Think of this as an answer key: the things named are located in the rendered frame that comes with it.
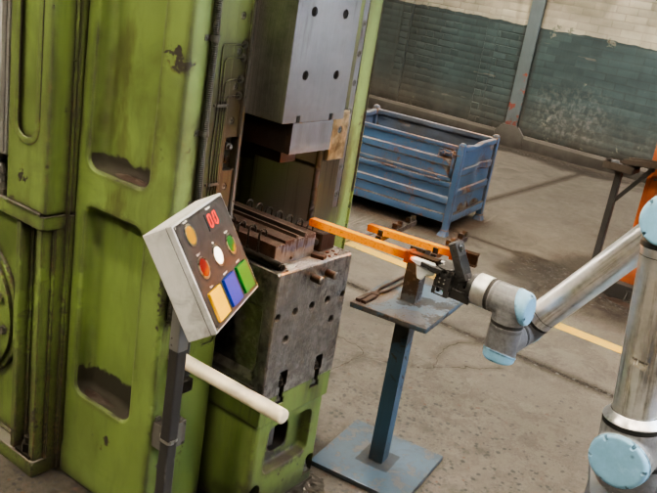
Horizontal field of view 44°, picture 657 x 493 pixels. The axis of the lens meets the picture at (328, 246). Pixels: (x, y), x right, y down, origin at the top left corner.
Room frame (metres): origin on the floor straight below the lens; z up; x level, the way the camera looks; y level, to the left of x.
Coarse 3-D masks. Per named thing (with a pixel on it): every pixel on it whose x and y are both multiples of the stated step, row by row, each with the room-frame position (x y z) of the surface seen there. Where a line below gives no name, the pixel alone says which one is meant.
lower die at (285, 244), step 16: (256, 224) 2.53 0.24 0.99; (272, 224) 2.53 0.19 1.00; (288, 224) 2.58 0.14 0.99; (240, 240) 2.46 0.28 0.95; (256, 240) 2.42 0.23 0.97; (272, 240) 2.43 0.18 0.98; (288, 240) 2.43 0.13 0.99; (304, 240) 2.50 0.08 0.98; (272, 256) 2.38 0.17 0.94; (288, 256) 2.44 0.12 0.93; (304, 256) 2.51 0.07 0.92
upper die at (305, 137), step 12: (252, 120) 2.47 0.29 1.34; (264, 120) 2.44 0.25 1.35; (324, 120) 2.50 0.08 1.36; (252, 132) 2.46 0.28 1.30; (264, 132) 2.44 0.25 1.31; (276, 132) 2.41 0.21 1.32; (288, 132) 2.38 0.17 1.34; (300, 132) 2.41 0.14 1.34; (312, 132) 2.46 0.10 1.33; (324, 132) 2.51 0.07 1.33; (264, 144) 2.43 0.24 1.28; (276, 144) 2.41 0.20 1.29; (288, 144) 2.38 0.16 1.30; (300, 144) 2.42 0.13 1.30; (312, 144) 2.47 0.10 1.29; (324, 144) 2.52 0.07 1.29
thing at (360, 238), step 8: (312, 224) 2.44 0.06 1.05; (320, 224) 2.43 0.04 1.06; (328, 224) 2.42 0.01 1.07; (328, 232) 2.41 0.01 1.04; (336, 232) 2.39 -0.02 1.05; (344, 232) 2.37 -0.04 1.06; (352, 232) 2.37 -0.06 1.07; (352, 240) 2.36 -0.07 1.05; (360, 240) 2.34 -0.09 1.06; (368, 240) 2.33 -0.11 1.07; (376, 240) 2.33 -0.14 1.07; (376, 248) 2.31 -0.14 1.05; (384, 248) 2.29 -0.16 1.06; (392, 248) 2.28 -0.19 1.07; (400, 248) 2.27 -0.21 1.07; (400, 256) 2.26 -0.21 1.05; (408, 256) 2.24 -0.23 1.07; (424, 256) 2.22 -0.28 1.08; (432, 256) 2.23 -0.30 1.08
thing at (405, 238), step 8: (376, 232) 2.74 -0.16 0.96; (384, 232) 2.73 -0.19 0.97; (392, 232) 2.72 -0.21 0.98; (400, 232) 2.74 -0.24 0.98; (400, 240) 2.70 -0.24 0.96; (408, 240) 2.69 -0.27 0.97; (416, 240) 2.68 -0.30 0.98; (424, 240) 2.69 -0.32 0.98; (424, 248) 2.66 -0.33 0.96; (432, 248) 2.65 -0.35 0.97; (440, 248) 2.64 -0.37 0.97; (448, 248) 2.64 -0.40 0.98; (472, 256) 2.60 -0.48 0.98; (472, 264) 2.60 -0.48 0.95
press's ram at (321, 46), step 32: (288, 0) 2.36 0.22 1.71; (320, 0) 2.41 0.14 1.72; (352, 0) 2.54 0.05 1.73; (256, 32) 2.42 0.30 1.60; (288, 32) 2.35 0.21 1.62; (320, 32) 2.43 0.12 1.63; (352, 32) 2.56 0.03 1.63; (256, 64) 2.41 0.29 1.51; (288, 64) 2.34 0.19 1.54; (320, 64) 2.45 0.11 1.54; (256, 96) 2.40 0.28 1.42; (288, 96) 2.35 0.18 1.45; (320, 96) 2.47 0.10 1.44
